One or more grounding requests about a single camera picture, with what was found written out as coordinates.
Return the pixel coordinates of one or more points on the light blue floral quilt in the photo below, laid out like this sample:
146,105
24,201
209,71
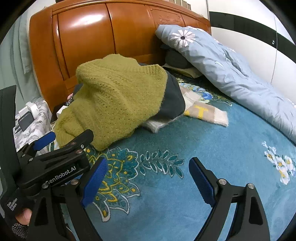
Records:
231,76

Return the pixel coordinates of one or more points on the pale green curtain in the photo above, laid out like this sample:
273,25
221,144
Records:
24,46

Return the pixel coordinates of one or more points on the white wardrobe black stripe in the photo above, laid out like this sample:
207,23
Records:
242,46

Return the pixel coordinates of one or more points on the dark grey garment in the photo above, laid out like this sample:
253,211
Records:
173,102

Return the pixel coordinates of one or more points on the small patterned item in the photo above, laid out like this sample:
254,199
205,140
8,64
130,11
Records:
70,100

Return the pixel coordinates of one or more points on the wooden headboard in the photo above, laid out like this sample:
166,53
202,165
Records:
92,34

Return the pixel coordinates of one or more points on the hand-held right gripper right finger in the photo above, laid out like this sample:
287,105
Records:
201,183

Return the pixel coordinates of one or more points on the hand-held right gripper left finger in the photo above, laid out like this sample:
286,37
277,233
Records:
93,185

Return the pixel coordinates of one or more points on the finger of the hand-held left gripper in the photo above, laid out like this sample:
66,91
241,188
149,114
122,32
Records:
81,140
44,141

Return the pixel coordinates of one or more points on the dark grey pillow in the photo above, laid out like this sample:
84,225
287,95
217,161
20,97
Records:
175,60

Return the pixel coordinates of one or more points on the person's left forearm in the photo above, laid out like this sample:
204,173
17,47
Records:
17,230

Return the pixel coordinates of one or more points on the beige pillow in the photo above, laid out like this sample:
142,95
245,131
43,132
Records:
192,72

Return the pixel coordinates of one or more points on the white sweater yellow pattern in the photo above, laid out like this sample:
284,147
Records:
208,115

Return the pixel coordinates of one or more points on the beige slatted wall fixture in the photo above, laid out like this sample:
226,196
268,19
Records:
186,4

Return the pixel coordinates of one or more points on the floral nightstand cloth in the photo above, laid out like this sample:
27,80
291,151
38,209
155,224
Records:
41,122

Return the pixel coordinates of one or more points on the small white box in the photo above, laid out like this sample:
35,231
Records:
60,111

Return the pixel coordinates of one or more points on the blue floral blanket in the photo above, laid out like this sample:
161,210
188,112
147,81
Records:
173,143

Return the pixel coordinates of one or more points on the person's left hand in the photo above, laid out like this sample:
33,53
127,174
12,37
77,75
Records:
23,216

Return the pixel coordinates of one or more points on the grey power bank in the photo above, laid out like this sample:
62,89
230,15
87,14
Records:
25,121

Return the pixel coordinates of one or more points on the green knitted sweater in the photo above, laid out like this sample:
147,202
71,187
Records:
111,99

